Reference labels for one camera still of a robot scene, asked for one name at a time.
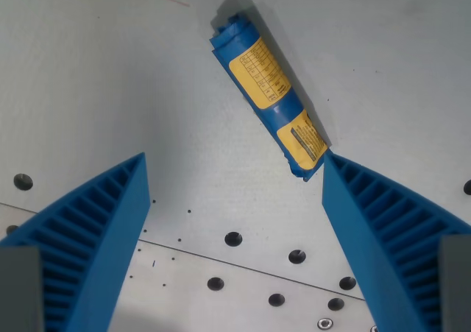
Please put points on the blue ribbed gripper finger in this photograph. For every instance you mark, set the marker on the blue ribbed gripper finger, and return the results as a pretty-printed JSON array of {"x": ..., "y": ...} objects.
[
  {"x": 371, "y": 236},
  {"x": 99, "y": 236}
]

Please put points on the blue yellow snack wrapper packet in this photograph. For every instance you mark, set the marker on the blue yellow snack wrapper packet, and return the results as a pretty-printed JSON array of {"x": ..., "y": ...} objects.
[{"x": 269, "y": 95}]

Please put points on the silver hex socket screw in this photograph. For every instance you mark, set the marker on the silver hex socket screw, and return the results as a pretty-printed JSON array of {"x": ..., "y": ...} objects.
[{"x": 325, "y": 323}]

